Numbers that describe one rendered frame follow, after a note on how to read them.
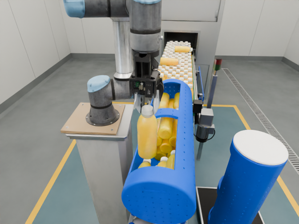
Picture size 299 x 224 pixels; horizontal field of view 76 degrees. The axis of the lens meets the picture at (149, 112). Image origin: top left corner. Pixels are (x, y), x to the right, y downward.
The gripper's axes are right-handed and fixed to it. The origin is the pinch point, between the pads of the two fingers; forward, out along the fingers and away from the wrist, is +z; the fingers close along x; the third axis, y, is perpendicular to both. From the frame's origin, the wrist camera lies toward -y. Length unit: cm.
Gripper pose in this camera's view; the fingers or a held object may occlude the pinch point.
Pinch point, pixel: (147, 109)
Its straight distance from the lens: 62.2
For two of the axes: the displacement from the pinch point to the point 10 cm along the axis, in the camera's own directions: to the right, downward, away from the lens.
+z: 0.0, 8.2, 5.7
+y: -1.7, 5.6, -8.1
